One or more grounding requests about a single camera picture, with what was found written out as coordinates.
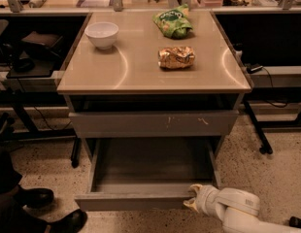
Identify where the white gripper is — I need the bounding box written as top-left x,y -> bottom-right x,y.
184,183 -> 222,217

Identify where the grey drawer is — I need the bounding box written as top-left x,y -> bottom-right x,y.
69,110 -> 239,138
76,137 -> 220,211

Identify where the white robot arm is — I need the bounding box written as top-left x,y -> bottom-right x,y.
184,183 -> 301,233

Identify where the grey top drawer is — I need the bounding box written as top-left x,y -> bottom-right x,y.
69,110 -> 239,138

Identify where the grey drawer cabinet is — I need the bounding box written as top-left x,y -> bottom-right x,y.
57,11 -> 251,153

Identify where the black table leg right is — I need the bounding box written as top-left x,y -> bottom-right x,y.
244,101 -> 273,154

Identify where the black table leg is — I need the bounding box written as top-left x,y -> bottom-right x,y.
71,138 -> 81,168
244,101 -> 273,154

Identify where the black shoe lower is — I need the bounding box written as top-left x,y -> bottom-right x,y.
45,209 -> 87,233

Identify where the black shoe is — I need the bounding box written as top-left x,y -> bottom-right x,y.
45,209 -> 87,233
14,186 -> 54,209

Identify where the black table leg left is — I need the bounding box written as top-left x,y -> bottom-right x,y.
71,138 -> 81,168

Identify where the golden brown snack bag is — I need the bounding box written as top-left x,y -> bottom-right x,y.
158,47 -> 195,70

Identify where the black power adapter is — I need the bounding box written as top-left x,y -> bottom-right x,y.
246,64 -> 263,74

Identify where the black shoe upper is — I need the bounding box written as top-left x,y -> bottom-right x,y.
14,186 -> 54,209

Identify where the green chip bag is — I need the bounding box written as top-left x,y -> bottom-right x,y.
152,4 -> 192,39

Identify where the white ceramic bowl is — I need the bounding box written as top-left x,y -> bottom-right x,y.
84,22 -> 118,50

